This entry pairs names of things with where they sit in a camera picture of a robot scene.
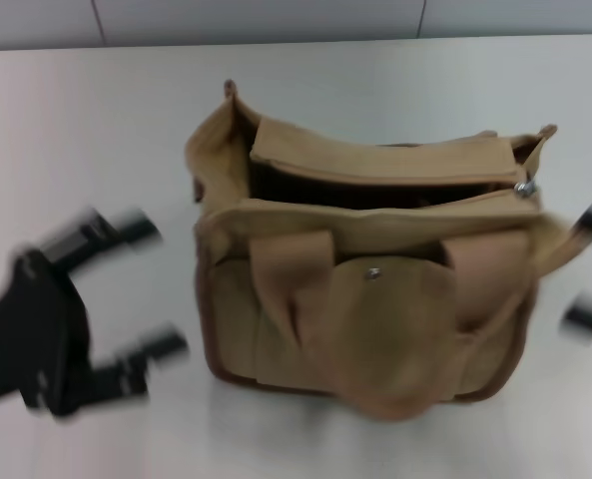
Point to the silver metal zipper pull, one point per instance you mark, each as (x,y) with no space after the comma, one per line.
(525,187)

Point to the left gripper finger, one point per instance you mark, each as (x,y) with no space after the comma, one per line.
(141,359)
(101,234)

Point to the khaki canvas food bag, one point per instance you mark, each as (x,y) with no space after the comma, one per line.
(300,349)

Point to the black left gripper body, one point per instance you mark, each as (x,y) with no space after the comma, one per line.
(36,339)

